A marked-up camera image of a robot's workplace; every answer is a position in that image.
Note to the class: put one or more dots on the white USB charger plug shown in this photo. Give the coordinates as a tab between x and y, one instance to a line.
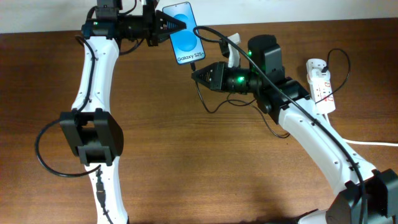
315	75

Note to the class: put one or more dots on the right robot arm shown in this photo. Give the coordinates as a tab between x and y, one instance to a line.
363	193

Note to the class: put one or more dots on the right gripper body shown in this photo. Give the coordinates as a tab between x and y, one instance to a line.
224	81

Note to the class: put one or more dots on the white power strip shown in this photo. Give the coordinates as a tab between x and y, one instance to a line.
320	91

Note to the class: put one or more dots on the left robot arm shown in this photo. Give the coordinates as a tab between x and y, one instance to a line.
92	133

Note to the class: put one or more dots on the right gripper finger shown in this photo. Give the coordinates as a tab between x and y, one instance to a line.
205	74
210	84

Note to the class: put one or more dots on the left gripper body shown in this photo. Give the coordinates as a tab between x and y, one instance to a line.
148	25

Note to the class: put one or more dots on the blue Galaxy smartphone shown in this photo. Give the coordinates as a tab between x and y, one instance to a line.
186	45

